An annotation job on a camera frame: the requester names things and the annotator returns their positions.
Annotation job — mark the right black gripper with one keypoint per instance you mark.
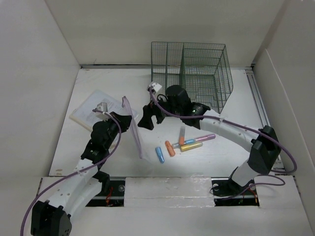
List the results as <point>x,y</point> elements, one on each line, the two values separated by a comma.
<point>146,121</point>

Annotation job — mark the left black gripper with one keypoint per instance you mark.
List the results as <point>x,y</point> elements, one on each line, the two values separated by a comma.
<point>124,120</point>

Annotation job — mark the clear zip pouch purple zipper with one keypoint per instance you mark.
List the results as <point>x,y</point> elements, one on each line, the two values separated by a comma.
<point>142,153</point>

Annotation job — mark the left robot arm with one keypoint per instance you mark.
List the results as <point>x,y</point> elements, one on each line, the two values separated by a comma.
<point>54,217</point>

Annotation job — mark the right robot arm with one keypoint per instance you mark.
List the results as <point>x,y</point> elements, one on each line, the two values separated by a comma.
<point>261,144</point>

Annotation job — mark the blue marker pen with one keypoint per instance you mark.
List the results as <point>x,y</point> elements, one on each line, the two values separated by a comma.
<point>160,154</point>

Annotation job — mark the orange capped clear marker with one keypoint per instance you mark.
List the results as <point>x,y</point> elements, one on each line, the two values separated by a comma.
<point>182,135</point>

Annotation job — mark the light blue capped marker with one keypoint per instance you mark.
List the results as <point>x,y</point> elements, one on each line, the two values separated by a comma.
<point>186,142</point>

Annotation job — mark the orange marker pen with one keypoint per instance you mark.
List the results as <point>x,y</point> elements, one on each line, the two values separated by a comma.
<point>170,148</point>

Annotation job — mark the white notebook booklet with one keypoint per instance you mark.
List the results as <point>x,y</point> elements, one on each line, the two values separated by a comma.
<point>84,115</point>

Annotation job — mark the yellow marker pen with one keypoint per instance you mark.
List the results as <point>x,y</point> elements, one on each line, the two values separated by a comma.
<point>191,146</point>

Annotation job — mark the pink marker pen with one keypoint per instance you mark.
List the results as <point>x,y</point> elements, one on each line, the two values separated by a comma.
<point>205,138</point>

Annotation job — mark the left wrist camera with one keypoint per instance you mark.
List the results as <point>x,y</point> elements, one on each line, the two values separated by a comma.
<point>101,107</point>

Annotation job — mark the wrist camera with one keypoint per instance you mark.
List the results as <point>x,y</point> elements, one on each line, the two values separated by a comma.
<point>155,88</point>
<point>101,107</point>

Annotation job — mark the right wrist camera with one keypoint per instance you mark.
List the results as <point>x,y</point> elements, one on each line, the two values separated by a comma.
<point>155,88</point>

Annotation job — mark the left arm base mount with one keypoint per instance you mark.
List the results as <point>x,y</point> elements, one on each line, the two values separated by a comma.
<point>112,191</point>

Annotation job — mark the green wire mesh organizer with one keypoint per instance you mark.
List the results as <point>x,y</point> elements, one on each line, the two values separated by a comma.
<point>202,69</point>

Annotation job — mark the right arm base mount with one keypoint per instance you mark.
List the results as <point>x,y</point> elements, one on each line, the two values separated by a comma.
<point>227,193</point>

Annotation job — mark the aluminium rail right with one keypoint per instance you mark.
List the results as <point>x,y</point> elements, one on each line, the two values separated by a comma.
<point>278,166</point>

